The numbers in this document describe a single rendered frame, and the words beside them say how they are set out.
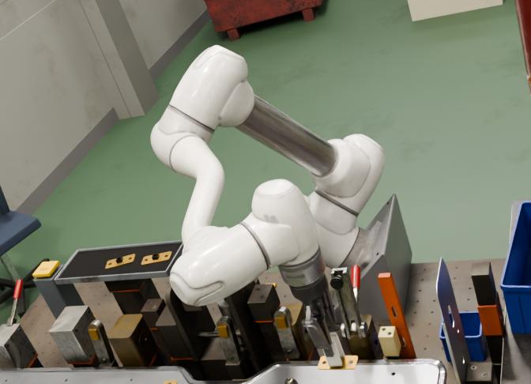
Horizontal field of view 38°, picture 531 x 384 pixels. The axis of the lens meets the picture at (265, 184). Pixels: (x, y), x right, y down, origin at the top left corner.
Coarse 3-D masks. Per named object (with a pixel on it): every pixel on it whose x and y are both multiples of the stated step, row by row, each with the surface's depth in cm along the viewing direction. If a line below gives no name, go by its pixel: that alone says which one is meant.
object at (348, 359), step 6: (324, 360) 167; (342, 360) 165; (348, 360) 164; (354, 360) 164; (318, 366) 166; (324, 366) 165; (336, 366) 164; (342, 366) 164; (348, 366) 163; (354, 366) 163
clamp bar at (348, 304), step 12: (336, 276) 172; (348, 276) 172; (336, 288) 170; (348, 288) 172; (348, 300) 175; (348, 312) 176; (348, 324) 177; (360, 324) 176; (348, 336) 178; (360, 336) 176
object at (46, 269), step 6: (42, 264) 229; (48, 264) 228; (54, 264) 227; (36, 270) 227; (42, 270) 226; (48, 270) 225; (54, 270) 226; (36, 276) 225; (42, 276) 225; (48, 276) 224
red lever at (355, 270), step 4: (352, 268) 182; (356, 268) 182; (352, 272) 182; (356, 272) 182; (352, 276) 182; (356, 276) 181; (352, 280) 181; (356, 280) 181; (352, 284) 181; (356, 284) 181; (356, 288) 180; (356, 292) 180; (356, 296) 180; (356, 300) 179; (352, 320) 178; (352, 324) 177; (352, 328) 177; (356, 328) 177; (352, 332) 177; (356, 332) 177
